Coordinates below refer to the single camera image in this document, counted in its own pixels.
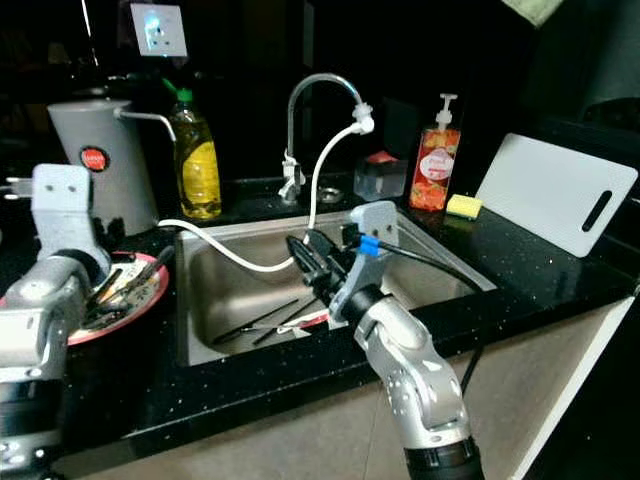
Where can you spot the clear plastic container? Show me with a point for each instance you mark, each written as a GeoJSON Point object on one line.
{"type": "Point", "coordinates": [380, 180]}

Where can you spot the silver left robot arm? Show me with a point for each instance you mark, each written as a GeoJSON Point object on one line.
{"type": "Point", "coordinates": [40, 340]}

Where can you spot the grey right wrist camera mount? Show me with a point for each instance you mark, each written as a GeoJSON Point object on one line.
{"type": "Point", "coordinates": [378, 220]}

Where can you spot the red pump soap bottle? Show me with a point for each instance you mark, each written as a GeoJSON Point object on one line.
{"type": "Point", "coordinates": [435, 170]}

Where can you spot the green cloth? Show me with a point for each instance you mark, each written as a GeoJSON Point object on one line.
{"type": "Point", "coordinates": [535, 10]}

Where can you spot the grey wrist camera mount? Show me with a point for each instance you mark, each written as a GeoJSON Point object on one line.
{"type": "Point", "coordinates": [378, 220]}
{"type": "Point", "coordinates": [68, 205]}

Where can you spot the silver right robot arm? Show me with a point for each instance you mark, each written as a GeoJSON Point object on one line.
{"type": "Point", "coordinates": [410, 380]}

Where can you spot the grey water filter canister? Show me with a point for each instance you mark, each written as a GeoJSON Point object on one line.
{"type": "Point", "coordinates": [130, 190]}

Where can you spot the yellow sponge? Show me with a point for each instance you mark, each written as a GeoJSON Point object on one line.
{"type": "Point", "coordinates": [464, 207]}

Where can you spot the pink rimmed floral plate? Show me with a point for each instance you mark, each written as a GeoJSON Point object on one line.
{"type": "Point", "coordinates": [145, 310]}

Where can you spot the yellow dish soap bottle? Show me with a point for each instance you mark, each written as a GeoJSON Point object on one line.
{"type": "Point", "coordinates": [198, 175]}

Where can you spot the chrome gooseneck faucet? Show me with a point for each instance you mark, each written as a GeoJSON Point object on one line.
{"type": "Point", "coordinates": [292, 180]}

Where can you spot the stainless steel sink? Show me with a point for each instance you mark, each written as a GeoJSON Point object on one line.
{"type": "Point", "coordinates": [240, 295]}

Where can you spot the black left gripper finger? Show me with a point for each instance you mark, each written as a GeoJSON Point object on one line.
{"type": "Point", "coordinates": [150, 266]}
{"type": "Point", "coordinates": [140, 304]}

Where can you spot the white wall socket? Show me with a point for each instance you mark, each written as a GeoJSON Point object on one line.
{"type": "Point", "coordinates": [158, 30]}

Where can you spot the grey metal pot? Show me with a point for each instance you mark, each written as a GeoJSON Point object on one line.
{"type": "Point", "coordinates": [610, 60]}

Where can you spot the white cutting board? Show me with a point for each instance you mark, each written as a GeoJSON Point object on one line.
{"type": "Point", "coordinates": [550, 195]}

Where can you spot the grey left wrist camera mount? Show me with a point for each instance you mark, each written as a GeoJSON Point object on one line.
{"type": "Point", "coordinates": [68, 205]}

